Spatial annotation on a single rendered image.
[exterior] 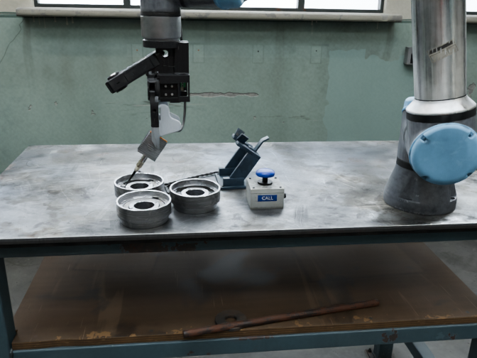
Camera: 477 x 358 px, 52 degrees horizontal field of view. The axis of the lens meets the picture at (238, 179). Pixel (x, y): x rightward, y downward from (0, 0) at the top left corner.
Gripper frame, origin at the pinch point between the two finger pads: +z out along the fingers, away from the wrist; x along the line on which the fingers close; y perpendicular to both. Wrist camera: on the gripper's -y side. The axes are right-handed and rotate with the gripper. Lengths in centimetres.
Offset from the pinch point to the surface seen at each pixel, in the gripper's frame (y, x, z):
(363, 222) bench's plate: 40.0, -16.2, 13.2
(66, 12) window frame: -38, 151, -20
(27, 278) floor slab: -59, 108, 93
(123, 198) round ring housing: -6.4, -6.3, 9.9
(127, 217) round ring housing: -5.4, -13.5, 10.9
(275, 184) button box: 24.6, -4.9, 8.7
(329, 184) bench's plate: 40.4, 5.2, 13.2
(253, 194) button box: 19.7, -7.2, 10.0
